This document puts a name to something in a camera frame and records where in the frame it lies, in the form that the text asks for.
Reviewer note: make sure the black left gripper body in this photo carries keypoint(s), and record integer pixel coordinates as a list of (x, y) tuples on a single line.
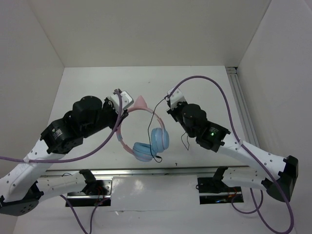
[(109, 116)]

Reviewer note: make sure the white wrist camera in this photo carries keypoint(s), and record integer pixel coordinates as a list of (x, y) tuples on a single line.
[(121, 102), (174, 98)]

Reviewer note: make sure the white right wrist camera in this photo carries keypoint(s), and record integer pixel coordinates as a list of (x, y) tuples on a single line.
[(174, 98)]

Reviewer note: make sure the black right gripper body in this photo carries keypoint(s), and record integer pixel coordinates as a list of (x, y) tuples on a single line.
[(176, 113)]

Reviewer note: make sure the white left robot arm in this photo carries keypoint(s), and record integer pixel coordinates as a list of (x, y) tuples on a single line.
[(23, 188)]

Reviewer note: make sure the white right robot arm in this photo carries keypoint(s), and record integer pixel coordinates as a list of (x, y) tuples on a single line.
[(276, 175)]

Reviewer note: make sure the aluminium rail at table right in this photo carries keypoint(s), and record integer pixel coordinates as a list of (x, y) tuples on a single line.
[(244, 114)]

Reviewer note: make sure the pink and blue cat-ear headphones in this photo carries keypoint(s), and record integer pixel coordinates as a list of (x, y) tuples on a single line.
[(158, 138)]

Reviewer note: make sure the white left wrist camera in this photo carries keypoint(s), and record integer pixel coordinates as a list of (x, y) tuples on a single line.
[(121, 102)]

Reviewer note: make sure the aluminium rail at table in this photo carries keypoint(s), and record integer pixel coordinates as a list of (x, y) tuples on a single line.
[(155, 171), (244, 114)]

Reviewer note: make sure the aluminium rail at table front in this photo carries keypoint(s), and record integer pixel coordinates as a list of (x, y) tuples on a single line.
[(155, 171)]

